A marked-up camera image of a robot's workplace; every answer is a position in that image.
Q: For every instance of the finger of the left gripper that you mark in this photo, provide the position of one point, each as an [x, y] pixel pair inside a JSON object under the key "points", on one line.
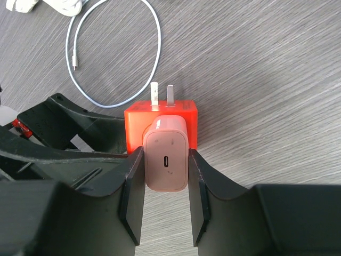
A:
{"points": [[55, 122], [22, 160]]}

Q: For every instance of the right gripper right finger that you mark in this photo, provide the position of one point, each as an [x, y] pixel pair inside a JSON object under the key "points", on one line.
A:
{"points": [[270, 219]]}

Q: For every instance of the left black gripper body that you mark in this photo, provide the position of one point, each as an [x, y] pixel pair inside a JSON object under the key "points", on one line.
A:
{"points": [[12, 131]]}

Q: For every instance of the red cube socket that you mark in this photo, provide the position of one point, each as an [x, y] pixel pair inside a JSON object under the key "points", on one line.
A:
{"points": [[140, 116]]}

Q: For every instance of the white power strip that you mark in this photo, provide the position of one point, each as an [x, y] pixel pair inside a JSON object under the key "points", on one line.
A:
{"points": [[69, 8]]}

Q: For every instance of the pink charger plug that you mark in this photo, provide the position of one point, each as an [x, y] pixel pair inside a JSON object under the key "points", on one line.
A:
{"points": [[166, 154]]}

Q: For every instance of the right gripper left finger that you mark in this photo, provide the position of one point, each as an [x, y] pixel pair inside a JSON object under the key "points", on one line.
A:
{"points": [[102, 216]]}

